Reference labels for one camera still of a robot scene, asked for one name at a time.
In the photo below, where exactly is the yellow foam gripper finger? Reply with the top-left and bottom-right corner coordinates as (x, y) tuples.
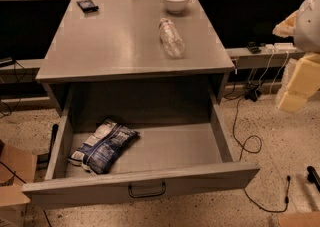
(277, 53), (320, 113)
(272, 11), (298, 38)

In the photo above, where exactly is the blue chip bag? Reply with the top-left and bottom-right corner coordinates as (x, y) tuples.
(68, 118), (139, 175)

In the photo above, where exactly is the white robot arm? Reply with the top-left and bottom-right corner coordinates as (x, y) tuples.
(272, 0), (320, 113)

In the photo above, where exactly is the open grey top drawer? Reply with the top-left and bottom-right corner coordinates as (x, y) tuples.
(23, 80), (259, 209)

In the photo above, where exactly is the grey counter cabinet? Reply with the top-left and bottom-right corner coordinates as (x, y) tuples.
(35, 0), (236, 117)

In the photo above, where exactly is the white power strip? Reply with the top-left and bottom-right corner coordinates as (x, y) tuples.
(265, 43), (296, 52)

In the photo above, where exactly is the black remote on ledge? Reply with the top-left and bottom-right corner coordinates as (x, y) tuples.
(247, 42), (261, 54)

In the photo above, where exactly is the black object on floor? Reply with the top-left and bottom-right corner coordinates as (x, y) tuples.
(307, 166), (320, 192)

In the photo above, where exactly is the clear plastic water bottle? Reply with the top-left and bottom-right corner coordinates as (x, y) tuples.
(159, 18), (185, 58)

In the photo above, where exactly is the cardboard box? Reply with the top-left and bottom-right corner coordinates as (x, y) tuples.
(0, 143), (37, 227)

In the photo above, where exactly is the black drawer handle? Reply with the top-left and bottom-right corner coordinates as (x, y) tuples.
(128, 182), (167, 199)

